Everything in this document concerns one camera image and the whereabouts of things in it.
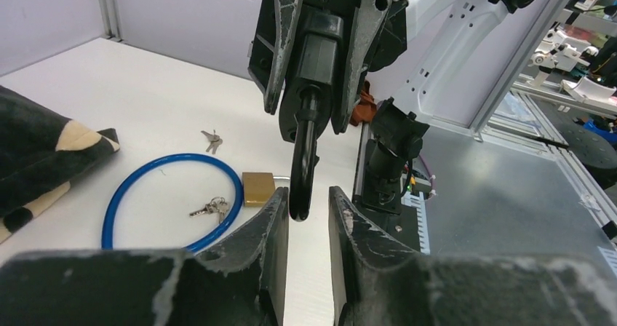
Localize brown cloth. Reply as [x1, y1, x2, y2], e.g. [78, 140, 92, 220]
[349, 81, 377, 127]

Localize black padlock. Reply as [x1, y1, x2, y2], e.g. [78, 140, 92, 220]
[279, 7, 346, 221]

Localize blue lock keys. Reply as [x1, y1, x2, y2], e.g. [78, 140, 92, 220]
[189, 196, 231, 223]

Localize black floral pillow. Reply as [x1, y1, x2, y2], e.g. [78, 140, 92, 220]
[1, 87, 120, 242]

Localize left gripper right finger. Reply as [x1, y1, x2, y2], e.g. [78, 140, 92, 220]
[328, 186, 616, 325]

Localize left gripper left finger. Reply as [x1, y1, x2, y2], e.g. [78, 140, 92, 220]
[1, 188, 289, 325]

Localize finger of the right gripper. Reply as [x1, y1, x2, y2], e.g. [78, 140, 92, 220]
[331, 0, 392, 135]
[248, 0, 303, 115]

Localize loose keys right side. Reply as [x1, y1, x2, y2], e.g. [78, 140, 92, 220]
[201, 130, 223, 155]

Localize blue cable lock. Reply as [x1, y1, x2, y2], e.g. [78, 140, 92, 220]
[100, 153, 244, 253]

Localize large brass padlock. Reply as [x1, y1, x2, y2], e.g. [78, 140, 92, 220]
[242, 172, 290, 207]

